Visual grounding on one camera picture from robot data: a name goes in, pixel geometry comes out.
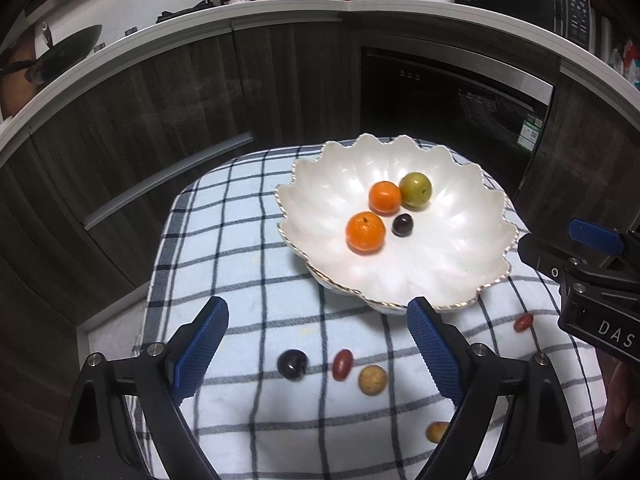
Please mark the person's right hand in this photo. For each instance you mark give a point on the person's right hand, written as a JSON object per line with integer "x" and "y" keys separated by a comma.
{"x": 620, "y": 410}

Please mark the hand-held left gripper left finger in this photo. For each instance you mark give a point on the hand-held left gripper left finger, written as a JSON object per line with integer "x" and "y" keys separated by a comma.
{"x": 197, "y": 355}

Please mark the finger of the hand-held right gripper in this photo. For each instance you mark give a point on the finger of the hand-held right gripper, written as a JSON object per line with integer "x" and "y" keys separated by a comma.
{"x": 542, "y": 255}
{"x": 595, "y": 235}

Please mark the large dark plum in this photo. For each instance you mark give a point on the large dark plum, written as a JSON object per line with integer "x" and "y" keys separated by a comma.
{"x": 292, "y": 364}

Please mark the checked tablecloth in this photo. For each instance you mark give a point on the checked tablecloth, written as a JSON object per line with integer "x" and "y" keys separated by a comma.
{"x": 240, "y": 270}

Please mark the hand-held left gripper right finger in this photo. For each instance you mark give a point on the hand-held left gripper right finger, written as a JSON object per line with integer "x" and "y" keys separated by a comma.
{"x": 435, "y": 355}

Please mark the small tan longan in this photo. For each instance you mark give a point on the small tan longan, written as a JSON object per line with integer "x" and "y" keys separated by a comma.
{"x": 436, "y": 431}

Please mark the orange mandarin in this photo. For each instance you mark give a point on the orange mandarin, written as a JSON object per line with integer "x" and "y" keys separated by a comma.
{"x": 385, "y": 197}
{"x": 365, "y": 232}

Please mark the wooden cutting board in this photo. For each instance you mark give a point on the wooden cutting board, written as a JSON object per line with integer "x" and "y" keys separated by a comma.
{"x": 12, "y": 92}

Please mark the small dark plum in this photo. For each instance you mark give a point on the small dark plum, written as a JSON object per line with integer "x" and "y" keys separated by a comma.
{"x": 402, "y": 225}

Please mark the black wok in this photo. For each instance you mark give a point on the black wok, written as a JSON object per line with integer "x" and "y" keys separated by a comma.
{"x": 65, "y": 55}

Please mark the large tan longan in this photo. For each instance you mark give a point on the large tan longan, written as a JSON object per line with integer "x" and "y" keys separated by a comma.
{"x": 372, "y": 379}

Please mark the white scalloped bowl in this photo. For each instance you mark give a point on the white scalloped bowl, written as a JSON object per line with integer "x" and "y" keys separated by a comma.
{"x": 450, "y": 255}

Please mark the green round pear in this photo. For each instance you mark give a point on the green round pear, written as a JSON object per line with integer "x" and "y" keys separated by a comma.
{"x": 415, "y": 189}

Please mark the black built-in dishwasher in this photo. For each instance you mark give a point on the black built-in dishwasher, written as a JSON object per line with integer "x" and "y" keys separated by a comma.
{"x": 440, "y": 100}

